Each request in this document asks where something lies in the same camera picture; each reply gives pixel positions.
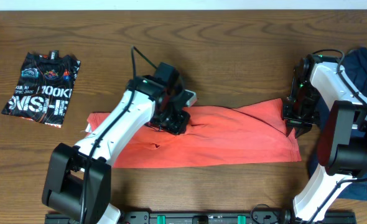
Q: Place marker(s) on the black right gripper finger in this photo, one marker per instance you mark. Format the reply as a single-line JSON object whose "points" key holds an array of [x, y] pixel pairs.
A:
{"points": [[290, 125], [302, 128]]}

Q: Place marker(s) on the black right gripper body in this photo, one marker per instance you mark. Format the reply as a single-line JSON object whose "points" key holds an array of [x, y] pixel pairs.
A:
{"points": [[303, 110]]}

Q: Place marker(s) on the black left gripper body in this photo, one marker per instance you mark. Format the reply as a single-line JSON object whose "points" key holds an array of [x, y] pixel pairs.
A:
{"points": [[169, 119]]}

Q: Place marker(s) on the orange printed t-shirt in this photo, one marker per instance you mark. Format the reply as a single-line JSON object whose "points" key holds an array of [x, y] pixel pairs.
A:
{"points": [[216, 136]]}

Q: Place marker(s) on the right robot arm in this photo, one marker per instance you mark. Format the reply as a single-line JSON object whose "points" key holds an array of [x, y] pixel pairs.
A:
{"points": [[342, 145]]}

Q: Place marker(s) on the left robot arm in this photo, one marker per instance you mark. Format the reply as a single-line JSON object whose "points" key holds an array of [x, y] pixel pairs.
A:
{"points": [[78, 180]]}

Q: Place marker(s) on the dark blue denim garment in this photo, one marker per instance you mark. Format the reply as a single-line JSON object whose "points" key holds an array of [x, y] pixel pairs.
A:
{"points": [[355, 64]]}

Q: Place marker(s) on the folded black printed t-shirt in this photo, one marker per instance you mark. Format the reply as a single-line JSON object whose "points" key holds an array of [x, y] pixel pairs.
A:
{"points": [[44, 88]]}

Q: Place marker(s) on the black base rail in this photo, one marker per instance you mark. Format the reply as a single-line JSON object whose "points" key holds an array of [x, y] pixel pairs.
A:
{"points": [[258, 214]]}

